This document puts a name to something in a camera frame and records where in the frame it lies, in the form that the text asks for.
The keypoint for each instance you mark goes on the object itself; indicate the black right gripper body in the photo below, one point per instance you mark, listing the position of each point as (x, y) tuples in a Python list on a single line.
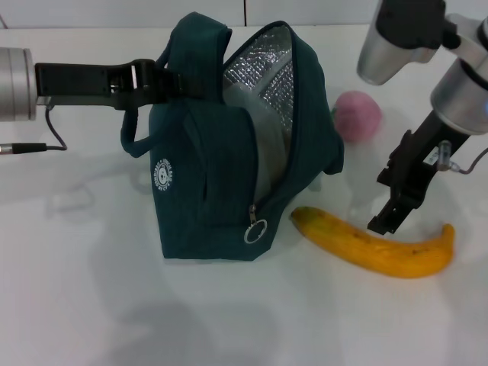
[(419, 160)]

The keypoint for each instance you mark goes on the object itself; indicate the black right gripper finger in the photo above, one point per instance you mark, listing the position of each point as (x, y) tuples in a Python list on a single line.
[(392, 217)]

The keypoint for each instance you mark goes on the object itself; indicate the pink peach toy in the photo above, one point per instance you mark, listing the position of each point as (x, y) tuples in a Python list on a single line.
[(358, 114)]

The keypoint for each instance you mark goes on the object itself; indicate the dark teal insulated lunch bag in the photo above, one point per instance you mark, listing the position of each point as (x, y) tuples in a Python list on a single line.
[(198, 171)]

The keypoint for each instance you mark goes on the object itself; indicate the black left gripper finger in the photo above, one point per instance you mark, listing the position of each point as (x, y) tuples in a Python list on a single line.
[(183, 85)]

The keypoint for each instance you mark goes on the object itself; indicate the clear blue-rimmed food container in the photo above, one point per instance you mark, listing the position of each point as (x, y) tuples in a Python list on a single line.
[(267, 133)]

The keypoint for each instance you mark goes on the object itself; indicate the yellow banana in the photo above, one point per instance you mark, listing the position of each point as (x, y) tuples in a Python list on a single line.
[(343, 240)]

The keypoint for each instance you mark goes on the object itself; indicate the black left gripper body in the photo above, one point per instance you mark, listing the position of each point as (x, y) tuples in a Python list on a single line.
[(76, 84)]

